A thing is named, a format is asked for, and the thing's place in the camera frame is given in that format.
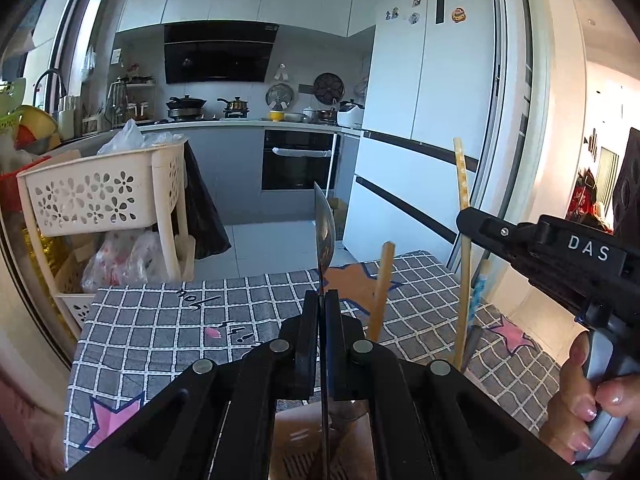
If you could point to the cream flower-cutout trolley rack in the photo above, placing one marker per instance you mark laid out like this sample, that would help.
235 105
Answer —
100 195

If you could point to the kitchen faucet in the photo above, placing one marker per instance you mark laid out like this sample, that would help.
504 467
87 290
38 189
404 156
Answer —
47 85

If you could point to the white refrigerator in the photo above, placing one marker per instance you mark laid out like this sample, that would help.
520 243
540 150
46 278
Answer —
425 85

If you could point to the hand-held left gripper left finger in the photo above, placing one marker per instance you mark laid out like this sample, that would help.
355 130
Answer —
307 340

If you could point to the cooking pot with lid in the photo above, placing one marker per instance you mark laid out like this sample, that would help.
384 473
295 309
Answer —
234 106

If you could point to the dark perforated panel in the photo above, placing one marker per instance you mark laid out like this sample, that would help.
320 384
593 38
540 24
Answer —
629 180

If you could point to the gold foil decoration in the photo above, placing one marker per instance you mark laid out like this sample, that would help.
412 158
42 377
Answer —
42 250

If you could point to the black range hood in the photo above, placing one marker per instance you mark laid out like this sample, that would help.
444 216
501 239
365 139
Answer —
220 52

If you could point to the black wok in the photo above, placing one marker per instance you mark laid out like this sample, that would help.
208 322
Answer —
186 106

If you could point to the person's right hand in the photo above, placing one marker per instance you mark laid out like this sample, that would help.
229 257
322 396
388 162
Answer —
565 400

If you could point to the clear plastic bag with contents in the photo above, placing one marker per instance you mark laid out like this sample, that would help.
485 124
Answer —
125 260

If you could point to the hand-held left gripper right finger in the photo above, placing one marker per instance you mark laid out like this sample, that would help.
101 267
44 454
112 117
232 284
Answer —
336 340

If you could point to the white rice cooker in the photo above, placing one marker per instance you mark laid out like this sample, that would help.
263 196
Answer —
351 114

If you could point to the yellow bowl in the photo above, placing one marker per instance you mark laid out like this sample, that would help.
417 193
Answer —
277 115

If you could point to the small hanging plastic bag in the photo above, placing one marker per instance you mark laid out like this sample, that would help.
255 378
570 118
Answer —
89 62

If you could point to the black hanging bag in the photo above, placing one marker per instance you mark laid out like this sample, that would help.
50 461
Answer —
205 210

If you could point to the red container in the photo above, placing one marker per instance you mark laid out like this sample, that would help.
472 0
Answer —
15 185

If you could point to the white plastic bag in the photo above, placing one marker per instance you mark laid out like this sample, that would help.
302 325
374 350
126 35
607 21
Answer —
130 137

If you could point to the grey checked tablecloth with stars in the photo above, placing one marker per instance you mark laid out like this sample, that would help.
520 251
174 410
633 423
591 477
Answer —
175 325

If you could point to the wooden chopstick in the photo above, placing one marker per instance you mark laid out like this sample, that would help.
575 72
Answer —
463 180
381 290

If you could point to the blue patterned chopstick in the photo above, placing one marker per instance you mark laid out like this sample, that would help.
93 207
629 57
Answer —
481 290

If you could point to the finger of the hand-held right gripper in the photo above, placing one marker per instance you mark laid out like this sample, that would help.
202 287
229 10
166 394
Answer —
492 235

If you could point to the white plastic utensil holder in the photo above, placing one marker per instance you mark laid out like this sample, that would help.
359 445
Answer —
295 440

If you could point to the black built-in oven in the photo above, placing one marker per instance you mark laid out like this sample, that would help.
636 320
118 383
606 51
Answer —
297 160

